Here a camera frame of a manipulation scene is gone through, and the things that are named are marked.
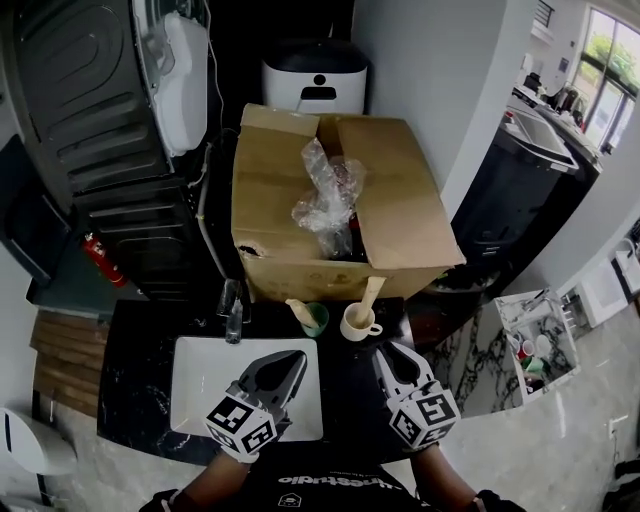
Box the wooden pallet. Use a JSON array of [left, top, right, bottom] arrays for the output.
[[29, 308, 114, 419]]

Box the white rectangular sink basin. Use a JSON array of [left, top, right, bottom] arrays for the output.
[[169, 335, 325, 443]]

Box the chrome faucet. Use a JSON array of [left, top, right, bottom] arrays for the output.
[[215, 278, 252, 346]]

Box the wooden item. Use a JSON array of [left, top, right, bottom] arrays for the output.
[[284, 298, 318, 329], [359, 274, 388, 326]]

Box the person's right forearm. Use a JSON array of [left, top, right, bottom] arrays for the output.
[[411, 442, 482, 507]]

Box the white rounded bin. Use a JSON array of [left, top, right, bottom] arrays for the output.
[[0, 407, 79, 477]]

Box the grey drain hose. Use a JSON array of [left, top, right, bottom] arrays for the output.
[[196, 143, 232, 279]]

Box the dark grey washing machine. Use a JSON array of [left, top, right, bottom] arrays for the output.
[[0, 0, 177, 201], [72, 172, 227, 302]]

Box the black marble vanity stand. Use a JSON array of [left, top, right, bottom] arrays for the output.
[[96, 297, 417, 467]]

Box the white marble sink cabinet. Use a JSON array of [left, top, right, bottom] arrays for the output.
[[424, 287, 584, 417]]

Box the dark green raised platform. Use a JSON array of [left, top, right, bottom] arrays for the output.
[[25, 238, 152, 322]]

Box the dark grey leaning panel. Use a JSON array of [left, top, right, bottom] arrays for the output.
[[0, 134, 74, 287]]

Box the person's black shirt torso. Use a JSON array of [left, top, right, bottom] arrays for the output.
[[152, 449, 527, 512]]

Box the red fire extinguisher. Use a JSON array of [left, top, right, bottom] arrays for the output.
[[82, 232, 129, 290]]

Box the black cabinet with grey lid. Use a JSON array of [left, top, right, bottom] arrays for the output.
[[449, 107, 582, 292]]

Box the white appliance with black lid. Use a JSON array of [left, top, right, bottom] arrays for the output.
[[261, 39, 372, 116]]

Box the white washbasin stand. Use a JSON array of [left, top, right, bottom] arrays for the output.
[[578, 258, 632, 330]]

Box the brown cardboard box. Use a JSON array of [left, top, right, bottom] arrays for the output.
[[231, 103, 468, 304]]

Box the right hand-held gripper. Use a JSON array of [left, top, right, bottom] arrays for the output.
[[372, 341, 461, 453]]

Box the person's left forearm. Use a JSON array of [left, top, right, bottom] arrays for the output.
[[173, 446, 252, 512]]

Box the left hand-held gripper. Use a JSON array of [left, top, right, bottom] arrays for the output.
[[203, 349, 309, 464]]

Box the clear plastic bubble wrap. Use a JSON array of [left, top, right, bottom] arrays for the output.
[[291, 137, 368, 257]]

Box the white mug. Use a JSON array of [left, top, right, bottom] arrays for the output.
[[339, 301, 384, 343]]

